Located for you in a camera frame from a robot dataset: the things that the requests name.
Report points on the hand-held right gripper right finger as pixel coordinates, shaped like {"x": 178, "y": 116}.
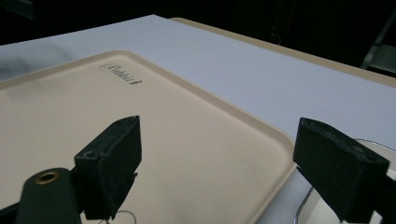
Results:
{"x": 336, "y": 165}

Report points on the clear container with white lid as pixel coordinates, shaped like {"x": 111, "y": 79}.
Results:
{"x": 314, "y": 205}

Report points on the grey metal stand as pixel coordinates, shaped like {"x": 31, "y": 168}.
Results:
{"x": 381, "y": 49}

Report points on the beige plastic tray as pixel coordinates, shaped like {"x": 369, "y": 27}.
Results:
{"x": 186, "y": 140}

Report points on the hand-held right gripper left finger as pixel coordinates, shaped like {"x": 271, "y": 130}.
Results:
{"x": 115, "y": 161}

